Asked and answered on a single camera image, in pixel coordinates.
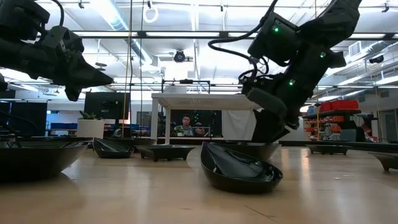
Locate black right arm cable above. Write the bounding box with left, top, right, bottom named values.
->
left=207, top=0, right=279, bottom=82

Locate white sheet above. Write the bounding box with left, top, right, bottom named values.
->
left=221, top=109, right=258, bottom=141

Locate white potted plant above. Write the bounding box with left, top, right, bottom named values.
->
left=76, top=110, right=106, bottom=140

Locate black monitor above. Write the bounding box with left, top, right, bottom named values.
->
left=83, top=91, right=131, bottom=121

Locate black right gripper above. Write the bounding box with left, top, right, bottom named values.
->
left=241, top=66, right=315, bottom=145

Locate black display panel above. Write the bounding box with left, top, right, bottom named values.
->
left=9, top=101, right=48, bottom=138

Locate metal storage rack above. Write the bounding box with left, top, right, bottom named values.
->
left=302, top=99, right=363, bottom=142

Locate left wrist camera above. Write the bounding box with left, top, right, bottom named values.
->
left=41, top=26, right=85, bottom=55

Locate black rounded mini plate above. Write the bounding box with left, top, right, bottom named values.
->
left=107, top=137, right=158, bottom=149
left=368, top=151, right=398, bottom=172

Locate person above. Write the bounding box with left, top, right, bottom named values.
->
left=174, top=114, right=206, bottom=138

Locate white hanging ring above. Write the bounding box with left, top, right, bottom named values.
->
left=142, top=6, right=159, bottom=24

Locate white perforated metal shelf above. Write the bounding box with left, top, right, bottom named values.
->
left=150, top=92, right=264, bottom=146

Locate black overhead camera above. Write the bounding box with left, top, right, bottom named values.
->
left=173, top=49, right=187, bottom=63

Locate red storage bin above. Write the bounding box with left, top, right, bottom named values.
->
left=319, top=99, right=360, bottom=113

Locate black teardrop mini plate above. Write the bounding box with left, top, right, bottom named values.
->
left=0, top=141, right=90, bottom=183
left=92, top=137, right=135, bottom=159
left=200, top=141, right=284, bottom=194

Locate black square mini plate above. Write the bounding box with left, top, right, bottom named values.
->
left=305, top=144, right=354, bottom=156
left=136, top=144, right=196, bottom=162

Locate yellow hanging cable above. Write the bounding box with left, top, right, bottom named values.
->
left=121, top=0, right=133, bottom=138

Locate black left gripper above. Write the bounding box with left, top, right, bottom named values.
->
left=30, top=49, right=114, bottom=103

